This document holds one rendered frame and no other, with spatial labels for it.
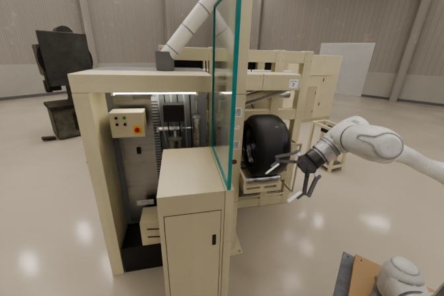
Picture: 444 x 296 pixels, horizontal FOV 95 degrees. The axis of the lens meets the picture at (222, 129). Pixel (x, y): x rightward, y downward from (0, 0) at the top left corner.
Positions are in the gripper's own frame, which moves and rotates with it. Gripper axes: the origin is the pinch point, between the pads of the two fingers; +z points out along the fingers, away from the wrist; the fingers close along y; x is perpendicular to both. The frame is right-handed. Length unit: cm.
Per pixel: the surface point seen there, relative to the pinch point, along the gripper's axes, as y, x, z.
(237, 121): 50, -72, -3
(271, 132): 27, -77, -19
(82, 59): 406, -229, 165
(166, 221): 18, -14, 58
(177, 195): 24, -9, 43
